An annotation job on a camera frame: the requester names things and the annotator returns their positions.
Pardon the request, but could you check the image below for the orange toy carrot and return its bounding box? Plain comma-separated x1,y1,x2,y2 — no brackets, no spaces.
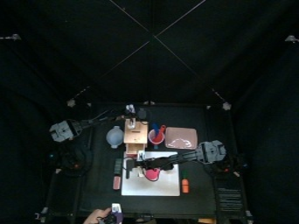
181,170,191,194

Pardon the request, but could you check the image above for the red white-striped block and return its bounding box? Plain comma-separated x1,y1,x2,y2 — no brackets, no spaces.
112,175,123,191

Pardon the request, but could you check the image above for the white cutting board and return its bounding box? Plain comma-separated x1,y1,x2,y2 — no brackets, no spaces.
120,150,181,197

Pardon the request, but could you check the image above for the pinkish brown tray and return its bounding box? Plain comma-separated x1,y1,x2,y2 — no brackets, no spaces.
163,127,199,151

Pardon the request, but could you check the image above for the white text label sticker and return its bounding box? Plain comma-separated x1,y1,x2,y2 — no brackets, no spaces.
215,186,244,212

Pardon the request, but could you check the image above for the person's hand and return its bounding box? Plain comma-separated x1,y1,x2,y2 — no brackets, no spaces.
83,207,113,224

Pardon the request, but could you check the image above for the dark purple handheld device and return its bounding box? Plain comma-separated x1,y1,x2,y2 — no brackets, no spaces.
101,212,125,224

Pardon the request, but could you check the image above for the red plastic cup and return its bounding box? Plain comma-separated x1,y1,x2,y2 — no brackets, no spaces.
147,129,165,146

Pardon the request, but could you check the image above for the wooden drawer box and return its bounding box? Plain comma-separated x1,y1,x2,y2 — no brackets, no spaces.
123,117,149,145

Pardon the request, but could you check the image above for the green white-striped block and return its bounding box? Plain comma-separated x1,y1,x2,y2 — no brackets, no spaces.
113,157,124,176

